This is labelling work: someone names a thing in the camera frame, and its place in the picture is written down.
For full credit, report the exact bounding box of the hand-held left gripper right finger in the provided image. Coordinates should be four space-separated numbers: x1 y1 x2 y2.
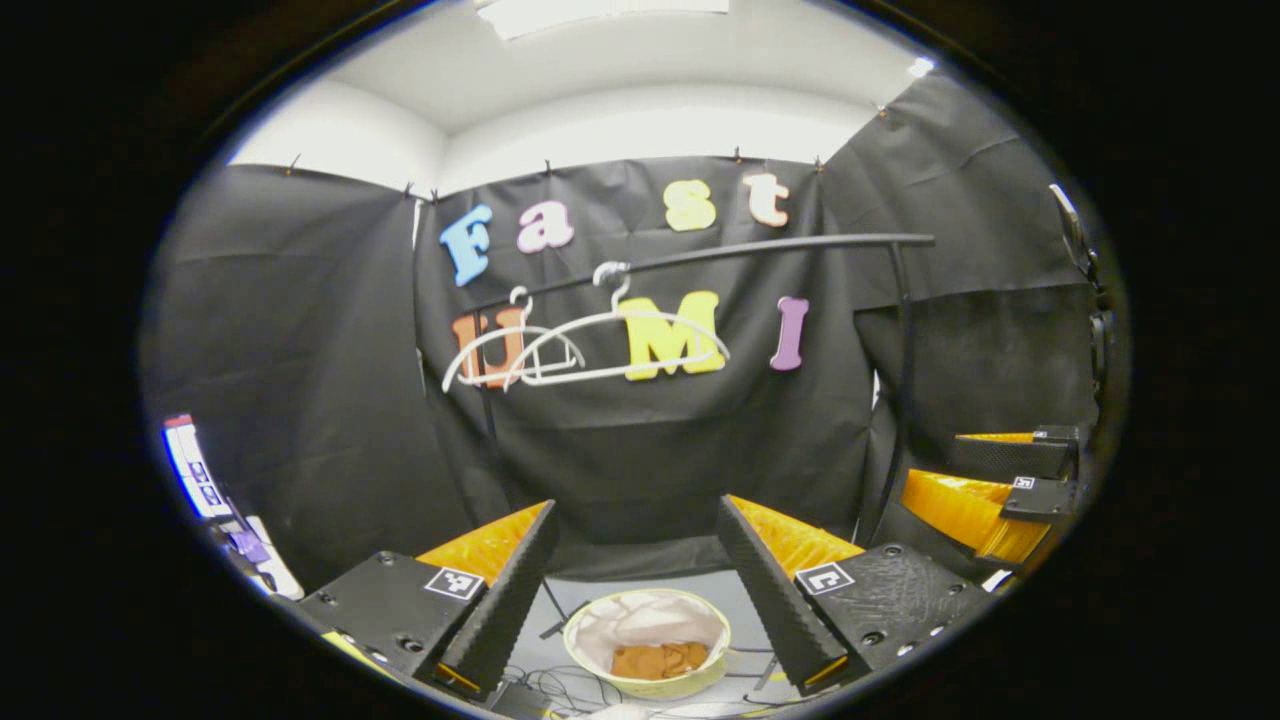
715 495 993 696

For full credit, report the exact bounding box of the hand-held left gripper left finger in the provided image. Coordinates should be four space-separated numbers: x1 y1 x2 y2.
297 500 561 701

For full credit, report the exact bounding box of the brown jacket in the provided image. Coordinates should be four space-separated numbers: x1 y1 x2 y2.
610 641 711 681

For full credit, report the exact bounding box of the cream laundry hamper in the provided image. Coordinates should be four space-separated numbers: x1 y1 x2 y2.
562 588 733 701

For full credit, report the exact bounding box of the white plastic hanger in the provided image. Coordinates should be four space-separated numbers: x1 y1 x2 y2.
503 261 732 389
441 286 587 394

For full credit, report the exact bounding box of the black clothes rack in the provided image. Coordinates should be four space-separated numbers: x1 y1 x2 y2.
470 232 937 641

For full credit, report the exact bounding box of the black metal stand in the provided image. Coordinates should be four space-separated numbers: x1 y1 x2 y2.
1047 183 1113 401

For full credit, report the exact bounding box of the black backdrop cloth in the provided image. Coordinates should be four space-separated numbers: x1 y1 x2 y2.
145 70 1101 591

